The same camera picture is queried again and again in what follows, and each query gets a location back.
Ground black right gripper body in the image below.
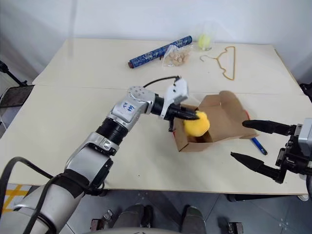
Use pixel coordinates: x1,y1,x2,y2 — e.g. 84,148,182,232
274,123,312,184

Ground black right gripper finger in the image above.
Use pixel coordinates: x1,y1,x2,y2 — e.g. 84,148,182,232
230,151,279,181
242,119,293,135

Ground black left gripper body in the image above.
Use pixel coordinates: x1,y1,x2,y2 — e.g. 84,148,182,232
166,103,183,133

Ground yellow plush item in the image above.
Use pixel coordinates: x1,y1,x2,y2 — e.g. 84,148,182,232
183,110,211,137

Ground blue pen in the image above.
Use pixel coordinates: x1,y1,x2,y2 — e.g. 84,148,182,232
250,136,268,156

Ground brown cardboard box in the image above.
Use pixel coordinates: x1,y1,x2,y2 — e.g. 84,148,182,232
170,90,259,153

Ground clear cup with yellow item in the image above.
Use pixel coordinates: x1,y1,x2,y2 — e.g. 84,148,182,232
194,21,215,52

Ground dark table base bar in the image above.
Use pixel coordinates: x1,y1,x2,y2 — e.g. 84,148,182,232
226,194,309,203

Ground black object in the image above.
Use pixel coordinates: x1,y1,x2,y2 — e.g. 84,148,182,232
299,82,312,102

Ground plastic bag of nuts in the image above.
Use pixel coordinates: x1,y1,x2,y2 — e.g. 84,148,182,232
160,42,195,69

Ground blue patterned rolled scroll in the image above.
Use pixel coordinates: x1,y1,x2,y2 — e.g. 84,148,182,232
128,35,195,70

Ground dark grey rounded shape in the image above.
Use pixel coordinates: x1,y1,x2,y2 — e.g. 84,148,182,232
116,204,154,231
180,205,207,231

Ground black flat panel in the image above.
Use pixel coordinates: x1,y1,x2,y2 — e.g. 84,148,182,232
0,85,36,109

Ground black stand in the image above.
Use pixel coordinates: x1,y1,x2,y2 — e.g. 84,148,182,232
0,59,29,87

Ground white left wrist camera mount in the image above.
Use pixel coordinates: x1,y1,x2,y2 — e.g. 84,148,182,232
162,77,190,120

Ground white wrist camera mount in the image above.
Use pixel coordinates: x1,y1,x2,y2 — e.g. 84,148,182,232
162,77,190,120
298,118,312,157

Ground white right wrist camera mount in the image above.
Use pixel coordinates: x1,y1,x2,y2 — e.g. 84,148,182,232
298,118,312,157

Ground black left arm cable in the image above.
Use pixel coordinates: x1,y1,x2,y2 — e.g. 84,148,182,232
142,75,182,88

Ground metal foot bracket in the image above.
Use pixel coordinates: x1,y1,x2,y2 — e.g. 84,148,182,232
228,221,246,234
90,211,114,234

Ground gold wire clothes hanger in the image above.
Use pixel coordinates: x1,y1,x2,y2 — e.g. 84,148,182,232
199,46,237,81

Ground thick black shoulder cable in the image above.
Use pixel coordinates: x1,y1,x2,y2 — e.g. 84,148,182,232
0,157,61,234

